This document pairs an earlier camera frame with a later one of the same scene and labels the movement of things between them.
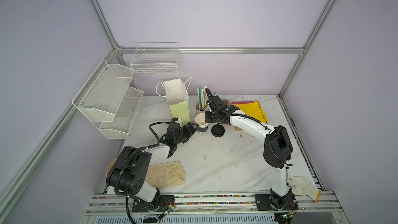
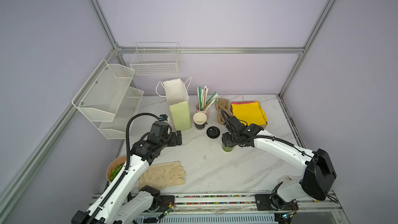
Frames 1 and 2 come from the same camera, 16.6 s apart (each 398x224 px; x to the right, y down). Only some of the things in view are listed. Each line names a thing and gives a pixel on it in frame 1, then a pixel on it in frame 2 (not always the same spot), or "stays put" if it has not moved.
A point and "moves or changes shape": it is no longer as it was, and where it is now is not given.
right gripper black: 207,119 -> 225,141
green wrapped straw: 200,98 stays put
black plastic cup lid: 217,130 moves or changes shape
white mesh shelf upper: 100,98 stays put
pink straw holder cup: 197,111 stays put
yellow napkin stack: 253,108 stays put
